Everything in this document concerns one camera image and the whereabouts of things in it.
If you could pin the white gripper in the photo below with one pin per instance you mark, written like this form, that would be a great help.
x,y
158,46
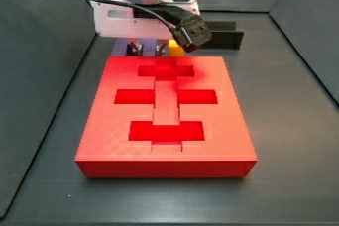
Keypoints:
x,y
116,22

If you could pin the purple U-shaped block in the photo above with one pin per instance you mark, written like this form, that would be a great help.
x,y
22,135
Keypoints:
x,y
124,49

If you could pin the black angled fixture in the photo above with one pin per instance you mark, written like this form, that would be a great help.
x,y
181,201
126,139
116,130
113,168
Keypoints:
x,y
226,36

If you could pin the red board with slots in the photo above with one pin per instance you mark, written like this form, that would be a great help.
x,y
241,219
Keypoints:
x,y
166,120

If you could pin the yellow long bar block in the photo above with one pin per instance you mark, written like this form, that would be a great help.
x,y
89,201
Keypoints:
x,y
176,50

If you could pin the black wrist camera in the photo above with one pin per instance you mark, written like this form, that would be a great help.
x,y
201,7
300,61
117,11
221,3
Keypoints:
x,y
188,26

